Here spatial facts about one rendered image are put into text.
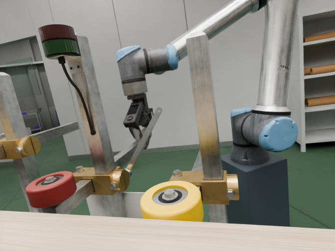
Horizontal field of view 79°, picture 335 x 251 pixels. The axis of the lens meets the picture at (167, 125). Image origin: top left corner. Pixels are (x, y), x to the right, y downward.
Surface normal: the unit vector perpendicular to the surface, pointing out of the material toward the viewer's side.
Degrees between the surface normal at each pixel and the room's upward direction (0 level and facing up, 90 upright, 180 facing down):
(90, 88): 90
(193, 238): 0
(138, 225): 0
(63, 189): 90
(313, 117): 90
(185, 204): 0
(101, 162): 90
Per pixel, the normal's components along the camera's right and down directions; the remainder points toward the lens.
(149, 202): -0.15, -0.97
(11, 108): 0.95, -0.09
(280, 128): 0.15, 0.26
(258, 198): 0.32, 0.14
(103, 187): -0.28, 0.23
